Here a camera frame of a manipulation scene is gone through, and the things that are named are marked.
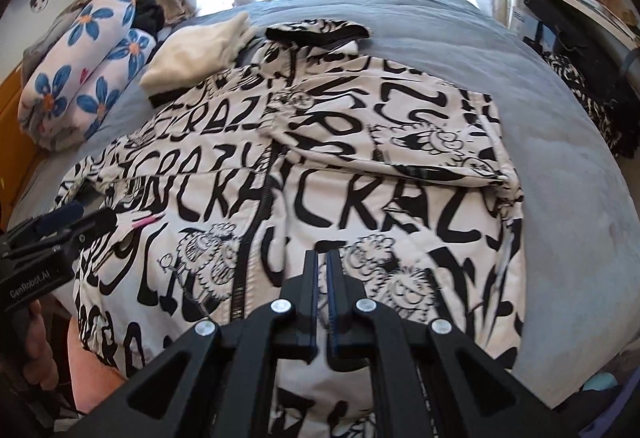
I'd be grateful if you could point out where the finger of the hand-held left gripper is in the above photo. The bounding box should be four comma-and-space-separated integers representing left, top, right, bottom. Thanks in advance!
7, 200, 86, 246
30, 208, 119, 259

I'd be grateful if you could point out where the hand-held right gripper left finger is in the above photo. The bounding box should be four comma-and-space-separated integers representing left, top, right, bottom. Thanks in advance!
65, 249, 321, 438

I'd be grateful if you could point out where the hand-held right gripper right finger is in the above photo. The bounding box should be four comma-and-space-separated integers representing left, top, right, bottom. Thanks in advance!
325, 249, 596, 438

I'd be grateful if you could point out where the white black printed jacket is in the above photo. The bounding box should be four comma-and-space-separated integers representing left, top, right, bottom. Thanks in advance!
55, 18, 527, 438

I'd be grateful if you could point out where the person's left forearm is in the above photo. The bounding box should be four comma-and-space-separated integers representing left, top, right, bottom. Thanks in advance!
66, 330, 130, 401

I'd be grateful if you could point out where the person's left hand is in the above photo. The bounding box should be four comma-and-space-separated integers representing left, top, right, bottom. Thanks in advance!
25, 304, 59, 391

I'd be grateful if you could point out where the grey cloth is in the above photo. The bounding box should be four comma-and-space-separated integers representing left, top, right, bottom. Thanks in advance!
22, 0, 98, 71

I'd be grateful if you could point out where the cream folded cloth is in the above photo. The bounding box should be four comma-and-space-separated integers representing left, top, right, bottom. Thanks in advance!
140, 12, 257, 94

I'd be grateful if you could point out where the dark bundled cloth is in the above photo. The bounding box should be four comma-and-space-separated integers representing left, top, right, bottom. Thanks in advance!
132, 0, 167, 34

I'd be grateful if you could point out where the grey bed blanket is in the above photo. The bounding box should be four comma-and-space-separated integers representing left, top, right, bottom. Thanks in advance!
10, 0, 640, 411

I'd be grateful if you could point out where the teal object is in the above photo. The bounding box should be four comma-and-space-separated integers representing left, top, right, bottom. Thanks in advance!
581, 369, 622, 395

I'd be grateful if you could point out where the black white striped cloth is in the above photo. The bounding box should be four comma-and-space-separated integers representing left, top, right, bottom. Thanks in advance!
542, 50, 632, 159

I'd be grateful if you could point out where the black cabinet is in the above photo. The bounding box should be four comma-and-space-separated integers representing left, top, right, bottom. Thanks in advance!
522, 0, 640, 86

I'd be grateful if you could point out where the orange wooden bed frame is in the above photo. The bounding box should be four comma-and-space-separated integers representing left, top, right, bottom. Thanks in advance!
0, 62, 47, 216

